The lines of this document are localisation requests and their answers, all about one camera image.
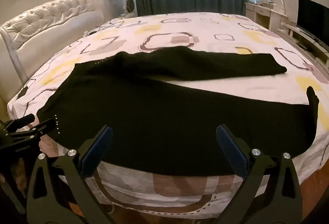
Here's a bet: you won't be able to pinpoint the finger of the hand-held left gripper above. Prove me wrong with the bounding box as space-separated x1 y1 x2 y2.
17 119 56 141
7 114 36 132

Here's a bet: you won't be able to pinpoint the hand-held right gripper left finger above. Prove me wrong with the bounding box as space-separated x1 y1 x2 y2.
26 125 114 224

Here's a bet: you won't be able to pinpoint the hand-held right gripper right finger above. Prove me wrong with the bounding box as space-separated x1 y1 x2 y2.
216 124 302 224

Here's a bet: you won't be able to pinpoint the black pants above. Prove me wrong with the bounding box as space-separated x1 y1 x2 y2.
37 46 320 177

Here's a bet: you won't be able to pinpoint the white tufted headboard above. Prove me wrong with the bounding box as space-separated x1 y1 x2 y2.
0 0 114 108

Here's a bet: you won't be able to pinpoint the printed bed sheet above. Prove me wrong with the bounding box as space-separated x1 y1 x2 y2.
7 12 329 220

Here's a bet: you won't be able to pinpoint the white television stand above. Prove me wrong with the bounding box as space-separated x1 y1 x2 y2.
280 21 329 71

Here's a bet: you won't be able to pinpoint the white dressing table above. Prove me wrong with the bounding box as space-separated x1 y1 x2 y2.
245 1 288 32

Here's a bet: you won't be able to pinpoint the black television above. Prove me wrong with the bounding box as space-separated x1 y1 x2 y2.
297 0 329 44

